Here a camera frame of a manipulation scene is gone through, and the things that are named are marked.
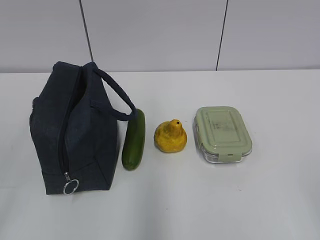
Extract yellow pear-shaped squash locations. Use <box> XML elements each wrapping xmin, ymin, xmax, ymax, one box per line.
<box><xmin>153</xmin><ymin>119</ymin><xmax>188</xmax><ymax>153</ymax></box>

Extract green cucumber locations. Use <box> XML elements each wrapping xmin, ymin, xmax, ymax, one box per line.
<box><xmin>121</xmin><ymin>108</ymin><xmax>146</xmax><ymax>171</ymax></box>

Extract green lid glass container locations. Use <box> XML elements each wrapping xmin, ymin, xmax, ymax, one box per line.
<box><xmin>193</xmin><ymin>106</ymin><xmax>253</xmax><ymax>164</ymax></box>

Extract dark blue lunch bag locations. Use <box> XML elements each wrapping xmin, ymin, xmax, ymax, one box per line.
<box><xmin>29</xmin><ymin>61</ymin><xmax>137</xmax><ymax>195</ymax></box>

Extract silver zipper pull ring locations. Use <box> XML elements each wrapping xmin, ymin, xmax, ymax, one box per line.
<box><xmin>62</xmin><ymin>171</ymin><xmax>80</xmax><ymax>195</ymax></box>

